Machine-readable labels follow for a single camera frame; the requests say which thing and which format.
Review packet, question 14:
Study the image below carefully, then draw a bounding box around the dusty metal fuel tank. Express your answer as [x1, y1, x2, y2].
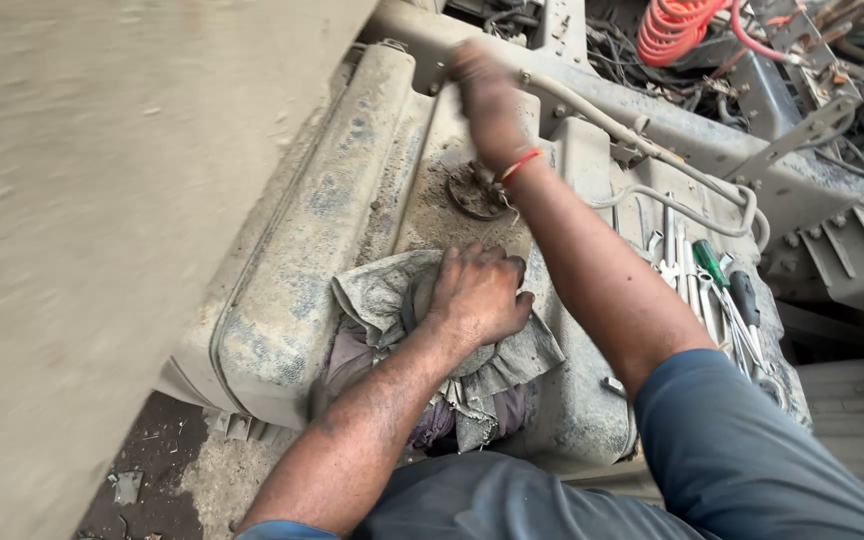
[156, 40, 814, 481]

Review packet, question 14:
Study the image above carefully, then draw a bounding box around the grey dusty hose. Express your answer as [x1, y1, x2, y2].
[519, 69, 772, 253]

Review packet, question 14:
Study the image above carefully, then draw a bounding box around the beige truck body panel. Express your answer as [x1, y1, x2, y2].
[0, 0, 381, 540]

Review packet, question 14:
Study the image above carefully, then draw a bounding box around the small metal scrap piece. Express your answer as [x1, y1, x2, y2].
[112, 470, 145, 507]

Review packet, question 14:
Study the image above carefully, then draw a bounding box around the person's blue shirt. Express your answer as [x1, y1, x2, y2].
[235, 348, 864, 540]

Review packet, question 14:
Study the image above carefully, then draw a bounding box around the ribbed grey frame bracket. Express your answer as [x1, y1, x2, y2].
[798, 204, 864, 310]

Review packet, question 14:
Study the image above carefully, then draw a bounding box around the red wrist thread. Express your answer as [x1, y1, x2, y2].
[499, 147, 546, 186]

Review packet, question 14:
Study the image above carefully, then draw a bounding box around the black-handled screwdriver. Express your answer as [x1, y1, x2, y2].
[729, 270, 772, 369]

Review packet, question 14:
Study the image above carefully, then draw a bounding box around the grey rag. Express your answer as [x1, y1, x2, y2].
[310, 249, 567, 456]

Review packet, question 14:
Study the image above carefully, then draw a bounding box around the dusty truck frame rail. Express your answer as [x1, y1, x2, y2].
[360, 0, 864, 226]

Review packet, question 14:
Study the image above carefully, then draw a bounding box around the red straight hose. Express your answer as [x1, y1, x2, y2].
[728, 0, 804, 66]

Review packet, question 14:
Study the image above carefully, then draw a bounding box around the round rusty tank cap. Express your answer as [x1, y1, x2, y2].
[446, 161, 513, 222]

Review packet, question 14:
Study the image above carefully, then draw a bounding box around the tangle of black wires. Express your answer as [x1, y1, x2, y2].
[584, 13, 707, 102]

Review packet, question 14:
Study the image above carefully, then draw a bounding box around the person's right hand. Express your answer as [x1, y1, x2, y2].
[447, 40, 546, 178]

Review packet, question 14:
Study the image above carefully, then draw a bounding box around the bunch of steel wrenches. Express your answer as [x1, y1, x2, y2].
[643, 191, 789, 410]

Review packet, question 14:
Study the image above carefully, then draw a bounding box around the orange coiled air hose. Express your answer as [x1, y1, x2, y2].
[635, 0, 732, 69]

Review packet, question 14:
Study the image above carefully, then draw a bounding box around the ribbed dusty step plate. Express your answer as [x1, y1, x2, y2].
[795, 358, 864, 520]

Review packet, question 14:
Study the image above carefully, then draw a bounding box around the slanted grey metal bracket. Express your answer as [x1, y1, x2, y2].
[723, 96, 862, 186]

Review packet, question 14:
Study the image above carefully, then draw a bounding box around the person's left hand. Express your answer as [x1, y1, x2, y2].
[427, 241, 536, 351]

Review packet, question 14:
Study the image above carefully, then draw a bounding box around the green-handled screwdriver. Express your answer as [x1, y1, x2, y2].
[691, 239, 769, 370]

